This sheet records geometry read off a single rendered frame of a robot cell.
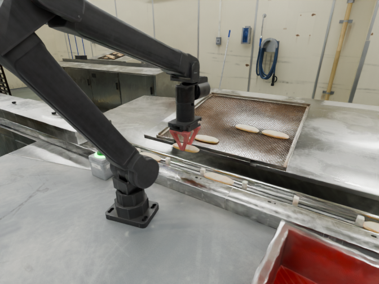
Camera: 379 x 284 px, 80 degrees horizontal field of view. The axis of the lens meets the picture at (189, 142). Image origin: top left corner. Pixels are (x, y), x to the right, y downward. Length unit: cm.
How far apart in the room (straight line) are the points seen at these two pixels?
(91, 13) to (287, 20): 402
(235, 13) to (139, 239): 430
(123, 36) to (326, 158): 68
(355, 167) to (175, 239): 56
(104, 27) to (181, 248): 47
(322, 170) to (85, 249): 67
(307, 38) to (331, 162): 357
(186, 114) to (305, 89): 376
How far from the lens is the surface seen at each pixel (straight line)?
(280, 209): 63
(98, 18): 47
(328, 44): 427
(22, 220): 76
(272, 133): 91
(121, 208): 61
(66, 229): 67
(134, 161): 52
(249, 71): 450
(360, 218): 68
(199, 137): 88
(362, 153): 91
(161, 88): 355
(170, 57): 59
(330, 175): 78
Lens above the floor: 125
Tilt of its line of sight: 24 degrees down
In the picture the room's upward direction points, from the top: straight up
